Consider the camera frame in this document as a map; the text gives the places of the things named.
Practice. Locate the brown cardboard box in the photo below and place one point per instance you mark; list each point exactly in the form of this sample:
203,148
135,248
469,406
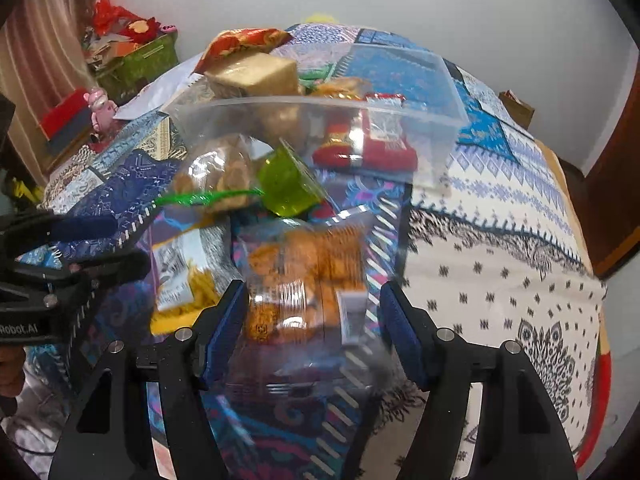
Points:
517,105

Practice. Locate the red snack packet white label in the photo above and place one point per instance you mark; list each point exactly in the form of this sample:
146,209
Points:
387,155

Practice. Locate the green candy packet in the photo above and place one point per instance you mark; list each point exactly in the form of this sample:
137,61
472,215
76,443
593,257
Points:
312,77

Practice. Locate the cookie bag with green tie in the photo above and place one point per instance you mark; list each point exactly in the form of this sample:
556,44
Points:
225,170

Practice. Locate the green basket with clutter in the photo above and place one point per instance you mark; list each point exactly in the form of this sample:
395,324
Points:
120,17

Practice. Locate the green storage basket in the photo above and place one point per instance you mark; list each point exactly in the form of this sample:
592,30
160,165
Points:
142,62

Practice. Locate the yellow stick snack pack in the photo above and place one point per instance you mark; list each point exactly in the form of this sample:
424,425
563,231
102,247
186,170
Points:
185,270

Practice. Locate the red box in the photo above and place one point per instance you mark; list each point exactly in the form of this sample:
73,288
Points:
65,115

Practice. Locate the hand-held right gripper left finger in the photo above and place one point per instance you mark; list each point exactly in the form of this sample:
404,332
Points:
227,325

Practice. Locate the striped curtain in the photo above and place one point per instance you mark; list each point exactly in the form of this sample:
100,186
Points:
45,40

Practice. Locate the wooden door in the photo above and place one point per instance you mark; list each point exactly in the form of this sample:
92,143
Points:
617,185

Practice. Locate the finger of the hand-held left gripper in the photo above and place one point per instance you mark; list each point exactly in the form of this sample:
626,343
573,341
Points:
102,270
85,225

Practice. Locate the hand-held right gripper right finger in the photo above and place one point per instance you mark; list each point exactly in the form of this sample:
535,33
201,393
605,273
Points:
405,330

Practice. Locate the yellow foam tube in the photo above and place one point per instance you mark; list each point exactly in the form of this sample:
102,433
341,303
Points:
320,17

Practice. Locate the green jelly cup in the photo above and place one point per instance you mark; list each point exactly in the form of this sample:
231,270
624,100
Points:
287,187

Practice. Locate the tan biscuit roll pack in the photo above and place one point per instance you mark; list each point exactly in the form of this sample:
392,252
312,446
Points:
255,75

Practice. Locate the clear plastic storage box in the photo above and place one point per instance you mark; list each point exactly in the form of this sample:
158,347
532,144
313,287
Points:
430,125

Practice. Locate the person's left hand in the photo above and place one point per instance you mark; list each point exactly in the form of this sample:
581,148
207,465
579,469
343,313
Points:
11,370

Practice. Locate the pink plush toy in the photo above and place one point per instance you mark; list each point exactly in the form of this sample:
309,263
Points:
100,105

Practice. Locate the narrow red snack packet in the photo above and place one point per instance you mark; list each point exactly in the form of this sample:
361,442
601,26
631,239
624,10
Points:
332,150

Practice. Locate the white plastic bag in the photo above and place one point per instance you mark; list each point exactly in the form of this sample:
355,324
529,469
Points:
150,95

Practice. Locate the clear bag of orange snacks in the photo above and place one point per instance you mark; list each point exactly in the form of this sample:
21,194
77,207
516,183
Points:
305,270

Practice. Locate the red orange chip bag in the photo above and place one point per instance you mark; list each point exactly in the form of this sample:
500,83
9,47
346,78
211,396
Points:
240,40

